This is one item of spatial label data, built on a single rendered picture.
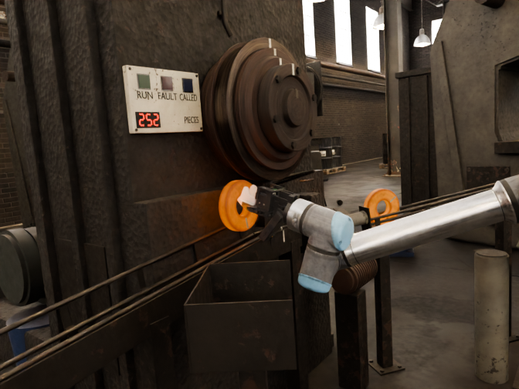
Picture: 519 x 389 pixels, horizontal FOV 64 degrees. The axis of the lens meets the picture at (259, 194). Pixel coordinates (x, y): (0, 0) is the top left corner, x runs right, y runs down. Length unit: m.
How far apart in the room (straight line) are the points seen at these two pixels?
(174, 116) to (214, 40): 0.33
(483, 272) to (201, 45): 1.34
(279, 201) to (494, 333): 1.10
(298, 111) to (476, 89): 2.70
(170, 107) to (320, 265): 0.62
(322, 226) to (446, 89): 3.05
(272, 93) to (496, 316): 1.22
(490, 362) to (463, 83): 2.56
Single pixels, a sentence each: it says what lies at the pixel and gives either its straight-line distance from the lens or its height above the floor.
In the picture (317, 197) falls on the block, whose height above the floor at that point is 0.79.
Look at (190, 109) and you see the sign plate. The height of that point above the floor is 1.13.
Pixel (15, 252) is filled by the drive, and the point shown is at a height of 0.59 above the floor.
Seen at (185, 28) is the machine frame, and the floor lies 1.38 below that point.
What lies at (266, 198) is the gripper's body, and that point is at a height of 0.85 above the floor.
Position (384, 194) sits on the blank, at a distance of 1.79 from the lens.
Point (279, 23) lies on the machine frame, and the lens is 1.80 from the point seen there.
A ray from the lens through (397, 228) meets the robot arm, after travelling 1.19.
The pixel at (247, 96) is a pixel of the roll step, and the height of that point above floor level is 1.15.
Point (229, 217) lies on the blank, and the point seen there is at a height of 0.80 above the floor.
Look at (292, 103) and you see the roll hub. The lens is 1.34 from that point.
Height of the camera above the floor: 1.01
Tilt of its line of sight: 7 degrees down
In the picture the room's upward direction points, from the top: 4 degrees counter-clockwise
